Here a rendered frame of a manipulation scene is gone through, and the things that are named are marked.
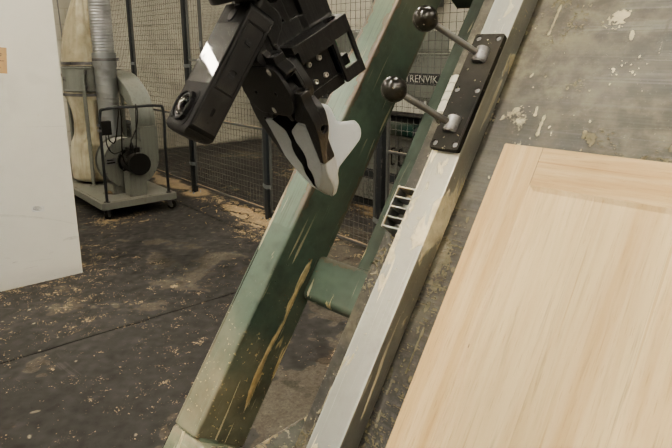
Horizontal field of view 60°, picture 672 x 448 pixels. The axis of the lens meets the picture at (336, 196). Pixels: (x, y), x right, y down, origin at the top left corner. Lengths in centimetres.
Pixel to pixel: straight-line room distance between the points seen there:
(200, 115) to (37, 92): 365
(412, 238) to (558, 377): 26
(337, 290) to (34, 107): 331
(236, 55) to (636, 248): 50
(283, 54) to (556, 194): 45
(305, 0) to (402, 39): 63
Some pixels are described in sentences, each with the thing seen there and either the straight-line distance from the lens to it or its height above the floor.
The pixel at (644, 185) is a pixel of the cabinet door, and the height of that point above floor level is 133.
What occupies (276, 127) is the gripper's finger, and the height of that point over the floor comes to 141.
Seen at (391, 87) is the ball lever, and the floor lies 143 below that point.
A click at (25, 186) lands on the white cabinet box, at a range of 413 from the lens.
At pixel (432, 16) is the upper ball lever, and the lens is 88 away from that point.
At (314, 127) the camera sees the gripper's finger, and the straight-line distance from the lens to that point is 48.
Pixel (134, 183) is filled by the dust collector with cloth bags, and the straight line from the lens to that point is 566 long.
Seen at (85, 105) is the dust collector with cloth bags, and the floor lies 96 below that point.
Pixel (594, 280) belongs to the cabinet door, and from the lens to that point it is 75.
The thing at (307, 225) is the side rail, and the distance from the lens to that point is 98.
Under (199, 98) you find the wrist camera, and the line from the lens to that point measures 46.
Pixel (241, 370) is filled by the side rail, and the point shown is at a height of 99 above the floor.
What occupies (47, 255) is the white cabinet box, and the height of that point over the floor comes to 17.
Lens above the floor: 148
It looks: 14 degrees down
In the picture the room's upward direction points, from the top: straight up
